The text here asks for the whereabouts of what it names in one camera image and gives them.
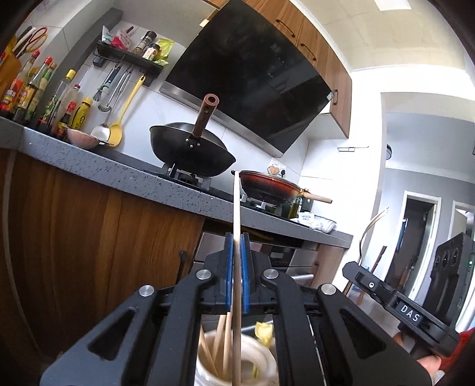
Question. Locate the yellow cap sauce bottle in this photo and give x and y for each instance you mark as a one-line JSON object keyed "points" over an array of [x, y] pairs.
{"points": [[81, 114]]}

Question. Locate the pink bowl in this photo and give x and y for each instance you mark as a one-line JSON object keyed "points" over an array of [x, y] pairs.
{"points": [[81, 140]]}

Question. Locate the black wok with brown handle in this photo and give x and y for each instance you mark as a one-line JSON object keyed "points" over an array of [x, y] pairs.
{"points": [[189, 147]]}

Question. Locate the red-brown pan with wooden handle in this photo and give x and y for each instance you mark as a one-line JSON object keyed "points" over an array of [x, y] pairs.
{"points": [[273, 190]]}

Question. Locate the black range hood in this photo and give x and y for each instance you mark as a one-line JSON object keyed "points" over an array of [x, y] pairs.
{"points": [[268, 91]]}

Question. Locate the right hand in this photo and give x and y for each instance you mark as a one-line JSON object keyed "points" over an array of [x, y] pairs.
{"points": [[433, 364]]}

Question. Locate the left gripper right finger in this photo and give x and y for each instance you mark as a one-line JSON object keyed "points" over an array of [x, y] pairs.
{"points": [[322, 338]]}

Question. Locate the yellow spatula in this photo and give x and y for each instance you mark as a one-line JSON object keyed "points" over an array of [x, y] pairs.
{"points": [[116, 130]]}

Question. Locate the red cap soy sauce bottle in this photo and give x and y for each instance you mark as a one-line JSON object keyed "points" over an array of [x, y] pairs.
{"points": [[63, 124]]}

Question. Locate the stainless steel built-in oven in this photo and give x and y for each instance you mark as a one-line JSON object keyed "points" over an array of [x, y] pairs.
{"points": [[300, 264]]}

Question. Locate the wooden lower cabinet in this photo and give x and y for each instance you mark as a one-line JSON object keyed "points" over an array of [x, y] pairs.
{"points": [[71, 251]]}

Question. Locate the white ceramic utensil holder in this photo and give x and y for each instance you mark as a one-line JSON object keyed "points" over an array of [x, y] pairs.
{"points": [[259, 366]]}

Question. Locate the grey speckled countertop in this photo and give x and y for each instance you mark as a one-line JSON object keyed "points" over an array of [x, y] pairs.
{"points": [[113, 174]]}

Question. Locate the black wall spice shelf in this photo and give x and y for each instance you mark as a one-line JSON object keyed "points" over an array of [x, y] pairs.
{"points": [[115, 55]]}

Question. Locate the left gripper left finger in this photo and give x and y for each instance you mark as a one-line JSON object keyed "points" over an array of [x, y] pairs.
{"points": [[152, 337]]}

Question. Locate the yellow duck utensil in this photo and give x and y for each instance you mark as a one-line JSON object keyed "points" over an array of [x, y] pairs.
{"points": [[264, 333]]}

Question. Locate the olive oil bottle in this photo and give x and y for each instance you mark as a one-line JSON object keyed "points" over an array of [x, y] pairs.
{"points": [[295, 207]]}

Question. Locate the wooden chopstick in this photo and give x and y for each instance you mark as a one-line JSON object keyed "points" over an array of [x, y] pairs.
{"points": [[207, 353], [227, 346], [220, 331], [237, 284]]}

